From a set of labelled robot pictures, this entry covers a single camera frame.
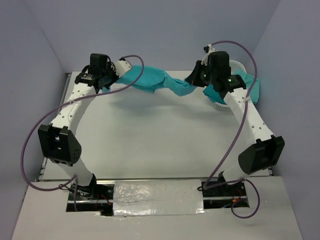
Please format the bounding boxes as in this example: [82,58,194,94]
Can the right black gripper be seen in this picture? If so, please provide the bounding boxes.
[185,60,216,88]

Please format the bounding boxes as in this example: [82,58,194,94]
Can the turquoise t shirt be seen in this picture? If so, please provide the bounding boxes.
[116,65,197,97]

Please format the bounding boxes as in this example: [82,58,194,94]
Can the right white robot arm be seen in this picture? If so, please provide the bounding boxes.
[186,47,285,196]

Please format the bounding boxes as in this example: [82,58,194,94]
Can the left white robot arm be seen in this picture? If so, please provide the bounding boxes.
[37,53,119,199]

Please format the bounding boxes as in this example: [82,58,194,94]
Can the dark teal t shirt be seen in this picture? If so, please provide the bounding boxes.
[202,85,226,105]

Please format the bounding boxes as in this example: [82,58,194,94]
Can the white plastic laundry basket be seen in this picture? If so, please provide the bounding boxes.
[213,60,247,111]

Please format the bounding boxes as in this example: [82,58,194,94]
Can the light green t shirt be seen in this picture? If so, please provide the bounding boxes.
[233,68,260,104]

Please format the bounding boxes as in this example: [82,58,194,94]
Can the silver tape patch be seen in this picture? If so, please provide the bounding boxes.
[113,179,205,217]

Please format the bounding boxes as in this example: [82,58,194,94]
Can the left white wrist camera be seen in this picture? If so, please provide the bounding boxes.
[114,59,132,78]

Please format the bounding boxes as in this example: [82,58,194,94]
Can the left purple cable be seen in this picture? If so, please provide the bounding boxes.
[20,54,145,213]

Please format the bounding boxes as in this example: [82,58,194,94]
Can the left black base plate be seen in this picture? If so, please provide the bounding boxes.
[63,183,115,217]

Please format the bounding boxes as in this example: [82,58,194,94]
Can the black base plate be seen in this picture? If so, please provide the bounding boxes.
[198,181,249,210]
[63,183,115,217]

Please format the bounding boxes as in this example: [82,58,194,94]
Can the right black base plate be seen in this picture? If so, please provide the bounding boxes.
[198,181,249,210]

